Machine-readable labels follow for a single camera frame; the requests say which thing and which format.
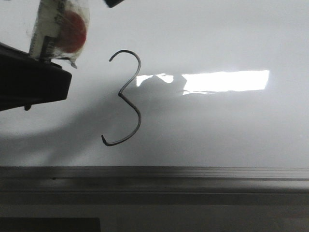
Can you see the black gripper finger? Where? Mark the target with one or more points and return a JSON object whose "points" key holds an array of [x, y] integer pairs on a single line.
{"points": [[25, 82], [113, 3]]}

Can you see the red magnet taped to marker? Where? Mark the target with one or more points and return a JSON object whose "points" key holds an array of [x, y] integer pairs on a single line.
{"points": [[73, 20]]}

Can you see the white black whiteboard marker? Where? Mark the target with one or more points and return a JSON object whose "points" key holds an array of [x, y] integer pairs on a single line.
{"points": [[45, 31]]}

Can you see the white whiteboard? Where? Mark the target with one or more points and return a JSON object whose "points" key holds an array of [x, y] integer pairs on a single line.
{"points": [[219, 83]]}

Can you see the aluminium whiteboard frame rail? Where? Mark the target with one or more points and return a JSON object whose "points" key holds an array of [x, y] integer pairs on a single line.
{"points": [[150, 185]]}

